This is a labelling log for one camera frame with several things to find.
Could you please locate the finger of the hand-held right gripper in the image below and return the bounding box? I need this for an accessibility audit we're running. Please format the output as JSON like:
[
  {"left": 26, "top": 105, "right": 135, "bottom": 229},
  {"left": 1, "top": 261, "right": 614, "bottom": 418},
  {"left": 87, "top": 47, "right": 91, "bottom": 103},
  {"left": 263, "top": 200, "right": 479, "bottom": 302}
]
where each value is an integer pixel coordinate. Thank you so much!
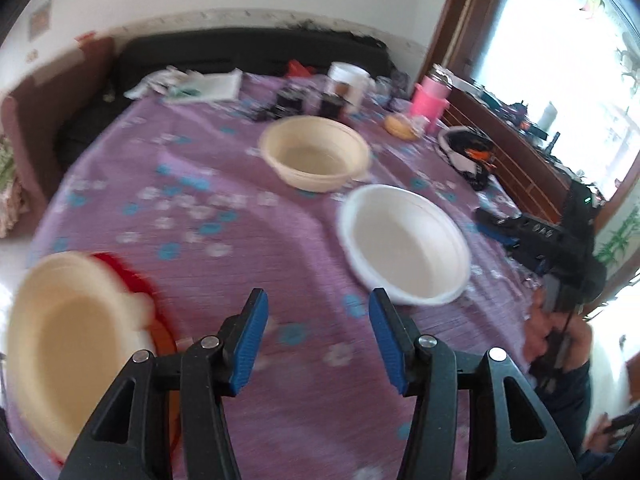
[
  {"left": 474, "top": 207, "right": 531, "bottom": 235},
  {"left": 495, "top": 232, "right": 546, "bottom": 272}
]

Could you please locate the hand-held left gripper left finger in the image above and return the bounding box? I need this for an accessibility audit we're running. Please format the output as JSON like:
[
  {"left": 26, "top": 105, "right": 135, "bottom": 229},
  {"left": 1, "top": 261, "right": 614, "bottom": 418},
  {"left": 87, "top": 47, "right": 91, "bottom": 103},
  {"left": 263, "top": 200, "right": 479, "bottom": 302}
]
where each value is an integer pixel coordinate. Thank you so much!
[{"left": 60, "top": 288, "right": 270, "bottom": 480}]

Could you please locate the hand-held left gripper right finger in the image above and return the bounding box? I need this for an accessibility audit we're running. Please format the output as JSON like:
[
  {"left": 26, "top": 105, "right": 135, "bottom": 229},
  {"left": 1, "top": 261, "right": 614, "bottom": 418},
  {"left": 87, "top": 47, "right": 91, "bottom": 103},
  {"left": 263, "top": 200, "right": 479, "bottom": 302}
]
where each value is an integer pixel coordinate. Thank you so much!
[{"left": 368, "top": 287, "right": 583, "bottom": 480}]

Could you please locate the white plastic bowl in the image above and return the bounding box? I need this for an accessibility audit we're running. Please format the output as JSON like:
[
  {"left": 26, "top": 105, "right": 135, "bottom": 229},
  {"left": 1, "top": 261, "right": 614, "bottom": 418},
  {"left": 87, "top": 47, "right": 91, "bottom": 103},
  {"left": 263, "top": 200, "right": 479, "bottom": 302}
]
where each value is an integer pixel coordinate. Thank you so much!
[{"left": 336, "top": 184, "right": 472, "bottom": 307}]

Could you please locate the large red scalloped plate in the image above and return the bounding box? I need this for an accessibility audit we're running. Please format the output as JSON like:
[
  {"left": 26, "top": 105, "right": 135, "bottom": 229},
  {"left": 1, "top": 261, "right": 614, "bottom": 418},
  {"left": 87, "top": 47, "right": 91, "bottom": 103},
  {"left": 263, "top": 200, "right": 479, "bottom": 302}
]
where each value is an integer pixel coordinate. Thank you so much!
[{"left": 50, "top": 251, "right": 182, "bottom": 467}]

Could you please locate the cream plastic bowl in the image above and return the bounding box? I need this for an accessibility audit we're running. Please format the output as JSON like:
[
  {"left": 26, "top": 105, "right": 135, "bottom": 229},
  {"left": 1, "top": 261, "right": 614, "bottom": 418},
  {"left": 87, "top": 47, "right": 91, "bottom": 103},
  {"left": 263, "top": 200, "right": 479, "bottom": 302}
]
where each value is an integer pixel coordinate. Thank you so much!
[
  {"left": 258, "top": 115, "right": 372, "bottom": 192},
  {"left": 5, "top": 251, "right": 158, "bottom": 461}
]

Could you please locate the person's right hand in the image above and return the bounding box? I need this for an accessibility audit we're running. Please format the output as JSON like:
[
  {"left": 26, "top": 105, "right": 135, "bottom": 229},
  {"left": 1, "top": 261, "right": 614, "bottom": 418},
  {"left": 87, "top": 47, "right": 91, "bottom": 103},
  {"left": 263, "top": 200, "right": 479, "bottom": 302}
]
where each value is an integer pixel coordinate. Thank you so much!
[{"left": 525, "top": 292, "right": 593, "bottom": 376}]

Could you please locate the pile of dark tools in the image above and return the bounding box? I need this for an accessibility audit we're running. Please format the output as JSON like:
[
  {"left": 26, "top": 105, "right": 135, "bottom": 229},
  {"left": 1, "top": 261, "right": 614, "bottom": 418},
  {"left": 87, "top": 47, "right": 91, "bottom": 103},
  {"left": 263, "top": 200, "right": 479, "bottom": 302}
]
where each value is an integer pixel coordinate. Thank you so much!
[{"left": 470, "top": 80, "right": 601, "bottom": 196}]

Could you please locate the plastic bag of yellow food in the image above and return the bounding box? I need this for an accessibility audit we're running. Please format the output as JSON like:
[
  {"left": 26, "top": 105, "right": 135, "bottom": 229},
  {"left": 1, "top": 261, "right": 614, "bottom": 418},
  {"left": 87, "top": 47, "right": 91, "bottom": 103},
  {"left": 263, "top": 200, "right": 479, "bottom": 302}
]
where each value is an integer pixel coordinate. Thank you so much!
[{"left": 384, "top": 112, "right": 431, "bottom": 141}]

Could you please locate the pink thermos with knitted sleeve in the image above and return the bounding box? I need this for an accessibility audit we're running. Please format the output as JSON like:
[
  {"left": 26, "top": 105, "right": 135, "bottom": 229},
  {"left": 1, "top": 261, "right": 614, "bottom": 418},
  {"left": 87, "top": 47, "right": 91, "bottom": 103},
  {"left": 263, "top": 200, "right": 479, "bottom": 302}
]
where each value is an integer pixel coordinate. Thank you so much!
[{"left": 410, "top": 65, "right": 453, "bottom": 128}]

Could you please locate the black box with red label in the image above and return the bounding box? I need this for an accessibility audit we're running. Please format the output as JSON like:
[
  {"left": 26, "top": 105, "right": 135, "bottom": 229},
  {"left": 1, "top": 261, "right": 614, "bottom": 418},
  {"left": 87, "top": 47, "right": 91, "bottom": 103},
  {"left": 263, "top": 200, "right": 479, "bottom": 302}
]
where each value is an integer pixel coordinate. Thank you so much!
[{"left": 319, "top": 91, "right": 348, "bottom": 122}]

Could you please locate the white plastic jar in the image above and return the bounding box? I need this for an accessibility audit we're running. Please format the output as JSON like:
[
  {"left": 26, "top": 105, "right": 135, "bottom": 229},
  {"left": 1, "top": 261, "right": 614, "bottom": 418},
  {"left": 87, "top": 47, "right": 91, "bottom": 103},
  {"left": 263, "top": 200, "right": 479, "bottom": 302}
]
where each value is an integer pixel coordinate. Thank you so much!
[{"left": 327, "top": 61, "right": 371, "bottom": 113}]

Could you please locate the black power adapter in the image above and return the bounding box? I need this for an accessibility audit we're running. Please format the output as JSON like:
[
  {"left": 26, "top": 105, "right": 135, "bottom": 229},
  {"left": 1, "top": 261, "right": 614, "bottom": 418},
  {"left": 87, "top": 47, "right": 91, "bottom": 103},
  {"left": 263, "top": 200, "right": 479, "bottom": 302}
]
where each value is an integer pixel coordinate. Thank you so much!
[{"left": 274, "top": 86, "right": 305, "bottom": 120}]

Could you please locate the striped patterned cushion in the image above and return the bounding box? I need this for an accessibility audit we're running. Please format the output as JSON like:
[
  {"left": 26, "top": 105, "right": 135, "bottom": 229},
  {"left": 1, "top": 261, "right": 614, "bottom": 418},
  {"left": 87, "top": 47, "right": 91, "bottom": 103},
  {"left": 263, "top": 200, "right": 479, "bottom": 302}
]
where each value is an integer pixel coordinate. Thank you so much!
[{"left": 0, "top": 135, "right": 26, "bottom": 238}]

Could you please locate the black sofa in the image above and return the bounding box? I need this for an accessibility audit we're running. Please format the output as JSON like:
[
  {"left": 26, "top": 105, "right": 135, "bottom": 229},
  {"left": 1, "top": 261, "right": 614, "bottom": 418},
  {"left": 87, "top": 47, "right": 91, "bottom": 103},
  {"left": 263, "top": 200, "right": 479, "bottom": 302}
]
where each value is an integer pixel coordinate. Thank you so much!
[{"left": 55, "top": 27, "right": 396, "bottom": 171}]

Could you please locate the brown armchair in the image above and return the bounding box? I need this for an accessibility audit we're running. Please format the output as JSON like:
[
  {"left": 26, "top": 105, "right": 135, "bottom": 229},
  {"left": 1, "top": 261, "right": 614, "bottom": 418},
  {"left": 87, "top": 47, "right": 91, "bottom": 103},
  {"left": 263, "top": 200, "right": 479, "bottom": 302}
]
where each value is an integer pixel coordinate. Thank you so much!
[{"left": 0, "top": 35, "right": 116, "bottom": 211}]

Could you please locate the green bamboo wall sticker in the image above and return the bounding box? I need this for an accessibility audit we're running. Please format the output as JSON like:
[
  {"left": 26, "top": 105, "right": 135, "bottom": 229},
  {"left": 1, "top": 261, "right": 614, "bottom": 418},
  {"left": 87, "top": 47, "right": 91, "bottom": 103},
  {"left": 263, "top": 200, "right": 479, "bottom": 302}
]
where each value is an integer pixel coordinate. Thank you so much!
[{"left": 597, "top": 210, "right": 640, "bottom": 266}]

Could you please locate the wooden window frame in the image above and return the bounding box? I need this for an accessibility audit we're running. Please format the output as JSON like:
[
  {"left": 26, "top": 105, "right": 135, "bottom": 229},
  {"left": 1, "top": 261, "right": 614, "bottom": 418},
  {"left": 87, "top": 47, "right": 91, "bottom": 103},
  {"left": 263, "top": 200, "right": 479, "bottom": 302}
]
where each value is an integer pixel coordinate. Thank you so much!
[{"left": 430, "top": 0, "right": 640, "bottom": 321}]

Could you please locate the small orange wall notice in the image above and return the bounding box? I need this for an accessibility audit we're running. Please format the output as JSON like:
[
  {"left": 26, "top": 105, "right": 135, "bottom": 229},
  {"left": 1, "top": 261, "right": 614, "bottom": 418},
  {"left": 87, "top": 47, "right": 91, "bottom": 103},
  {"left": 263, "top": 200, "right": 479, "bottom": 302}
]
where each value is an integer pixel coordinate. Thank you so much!
[{"left": 29, "top": 7, "right": 53, "bottom": 38}]

